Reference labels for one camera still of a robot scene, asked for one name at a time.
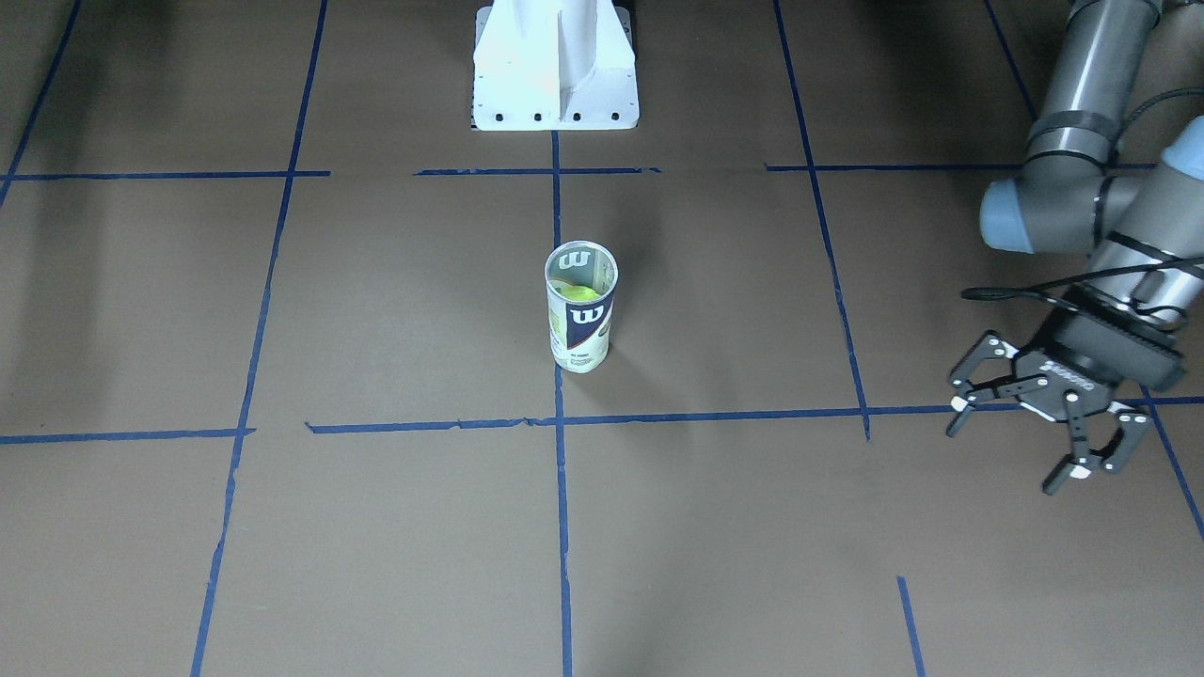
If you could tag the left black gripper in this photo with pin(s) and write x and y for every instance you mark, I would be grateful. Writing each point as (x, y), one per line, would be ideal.
(1108, 355)

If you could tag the clear tennis ball can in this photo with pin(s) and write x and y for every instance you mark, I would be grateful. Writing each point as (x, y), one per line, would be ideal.
(580, 332)

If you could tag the yellow tennis ball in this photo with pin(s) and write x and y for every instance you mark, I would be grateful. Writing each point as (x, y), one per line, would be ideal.
(573, 293)

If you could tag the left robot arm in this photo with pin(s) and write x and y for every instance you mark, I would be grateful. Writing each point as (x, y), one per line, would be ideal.
(1141, 235)

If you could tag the white pedestal column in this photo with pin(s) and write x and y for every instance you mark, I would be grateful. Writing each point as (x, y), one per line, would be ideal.
(554, 65)

